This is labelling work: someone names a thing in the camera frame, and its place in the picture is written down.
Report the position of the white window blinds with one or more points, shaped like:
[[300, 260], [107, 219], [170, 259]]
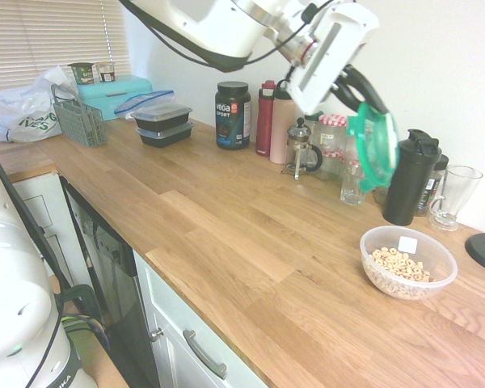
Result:
[[44, 36]]

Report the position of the black dishwasher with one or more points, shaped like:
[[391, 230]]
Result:
[[121, 283]]

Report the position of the clear plastic food bowl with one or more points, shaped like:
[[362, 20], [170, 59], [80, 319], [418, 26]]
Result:
[[408, 283]]

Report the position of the green yogurt cup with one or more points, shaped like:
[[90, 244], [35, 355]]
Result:
[[82, 72]]

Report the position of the teal bread box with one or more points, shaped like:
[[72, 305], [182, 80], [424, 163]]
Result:
[[113, 95]]

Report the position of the grey cutlery basket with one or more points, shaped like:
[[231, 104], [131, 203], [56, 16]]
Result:
[[78, 121]]

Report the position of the silver cabinet knob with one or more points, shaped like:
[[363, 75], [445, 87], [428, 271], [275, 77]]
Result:
[[157, 333]]

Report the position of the red water bottle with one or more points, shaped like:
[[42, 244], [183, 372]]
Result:
[[265, 121]]

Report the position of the clear glass tumbler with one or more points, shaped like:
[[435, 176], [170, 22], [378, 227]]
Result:
[[353, 190]]

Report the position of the white plastic shopping bag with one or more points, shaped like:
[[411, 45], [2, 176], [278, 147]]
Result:
[[24, 109]]

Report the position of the black shaker bottle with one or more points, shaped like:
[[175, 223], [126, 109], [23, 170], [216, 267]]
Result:
[[410, 178]]

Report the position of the green metal clamp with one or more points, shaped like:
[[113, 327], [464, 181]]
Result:
[[81, 297]]

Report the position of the black Vega protein tub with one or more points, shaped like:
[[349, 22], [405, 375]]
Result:
[[232, 115]]

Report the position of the pale kitchen cabinet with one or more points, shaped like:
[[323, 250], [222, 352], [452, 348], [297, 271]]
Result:
[[174, 363]]

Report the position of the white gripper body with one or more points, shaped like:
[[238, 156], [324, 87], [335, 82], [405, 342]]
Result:
[[331, 56]]

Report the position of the cereal rings heap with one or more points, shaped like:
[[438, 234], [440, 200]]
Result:
[[400, 266]]

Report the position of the dark spice jar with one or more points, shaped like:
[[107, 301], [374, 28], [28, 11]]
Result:
[[431, 190]]

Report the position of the clear jar with green lid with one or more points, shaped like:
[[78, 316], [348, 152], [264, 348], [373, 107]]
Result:
[[313, 127]]

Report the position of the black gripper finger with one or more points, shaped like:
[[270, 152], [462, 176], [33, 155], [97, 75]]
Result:
[[368, 91], [347, 92]]

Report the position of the glass French press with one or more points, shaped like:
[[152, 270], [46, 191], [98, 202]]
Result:
[[301, 147]]

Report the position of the black takeaway container clear lid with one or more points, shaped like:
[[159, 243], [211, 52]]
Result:
[[165, 135], [161, 115]]

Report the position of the brown white yogurt cup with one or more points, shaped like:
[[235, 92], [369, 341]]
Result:
[[105, 72]]

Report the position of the pink metal bottle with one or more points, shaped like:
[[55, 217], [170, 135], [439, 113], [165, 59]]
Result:
[[282, 129]]

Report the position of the tall glass mug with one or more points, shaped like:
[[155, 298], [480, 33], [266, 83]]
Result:
[[454, 194]]

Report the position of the green round container lid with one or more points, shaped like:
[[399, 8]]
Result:
[[378, 149]]

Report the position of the clear zip bag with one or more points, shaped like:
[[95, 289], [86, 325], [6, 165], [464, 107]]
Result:
[[143, 103]]

